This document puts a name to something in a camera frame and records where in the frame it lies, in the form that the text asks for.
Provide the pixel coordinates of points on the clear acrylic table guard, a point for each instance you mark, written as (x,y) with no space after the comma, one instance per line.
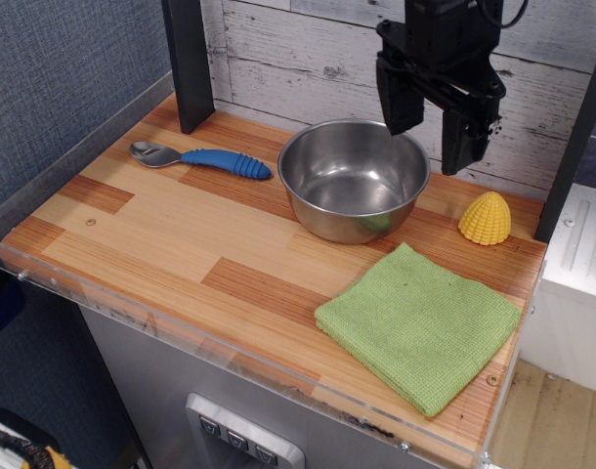
(201,247)

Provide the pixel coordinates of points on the black upright post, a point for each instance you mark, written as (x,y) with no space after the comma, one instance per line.
(189,60)
(572,157)

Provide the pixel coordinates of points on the silver dispenser button panel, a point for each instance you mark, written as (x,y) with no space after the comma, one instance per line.
(242,434)

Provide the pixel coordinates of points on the stainless steel bowl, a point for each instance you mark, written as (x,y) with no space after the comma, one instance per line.
(350,181)

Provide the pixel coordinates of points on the silver toy fridge cabinet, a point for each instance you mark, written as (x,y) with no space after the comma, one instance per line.
(287,378)

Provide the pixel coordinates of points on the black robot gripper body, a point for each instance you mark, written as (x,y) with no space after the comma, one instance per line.
(447,45)

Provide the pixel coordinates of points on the black right upright post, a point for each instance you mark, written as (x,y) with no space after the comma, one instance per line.
(572,157)

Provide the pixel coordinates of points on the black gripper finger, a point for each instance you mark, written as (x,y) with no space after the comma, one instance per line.
(401,103)
(464,141)

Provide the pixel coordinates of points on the white aluminium side block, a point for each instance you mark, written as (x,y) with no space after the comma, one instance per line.
(560,333)

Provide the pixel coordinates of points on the folded green cloth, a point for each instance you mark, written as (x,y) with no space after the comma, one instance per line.
(423,330)

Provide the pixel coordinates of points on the blue handled metal spoon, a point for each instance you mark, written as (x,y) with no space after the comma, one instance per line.
(154,155)

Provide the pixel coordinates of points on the yellow toy corn piece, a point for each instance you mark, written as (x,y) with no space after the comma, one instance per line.
(487,220)

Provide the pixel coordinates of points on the black left upright post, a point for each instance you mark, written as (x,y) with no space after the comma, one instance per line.
(189,60)

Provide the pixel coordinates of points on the yellow black object bottom left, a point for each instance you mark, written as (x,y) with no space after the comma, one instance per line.
(32,454)

